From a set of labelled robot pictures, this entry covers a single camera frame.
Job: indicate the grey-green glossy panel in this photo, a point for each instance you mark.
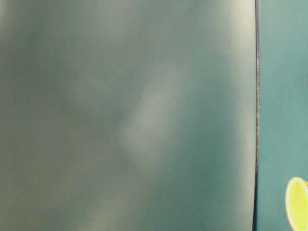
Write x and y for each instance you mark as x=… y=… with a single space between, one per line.
x=127 y=115

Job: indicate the yellow-green round cup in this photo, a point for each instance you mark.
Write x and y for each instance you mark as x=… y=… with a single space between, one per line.
x=296 y=204

